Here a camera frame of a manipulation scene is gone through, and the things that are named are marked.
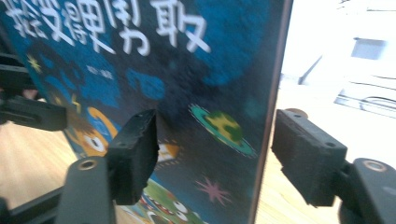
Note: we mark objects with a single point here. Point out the blue cartoon picture book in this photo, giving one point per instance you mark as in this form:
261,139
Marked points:
218,77

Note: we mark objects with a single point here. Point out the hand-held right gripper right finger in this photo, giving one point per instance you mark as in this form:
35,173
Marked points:
308,155

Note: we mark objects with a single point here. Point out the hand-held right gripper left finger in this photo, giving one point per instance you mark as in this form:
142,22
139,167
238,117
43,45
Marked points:
134,155

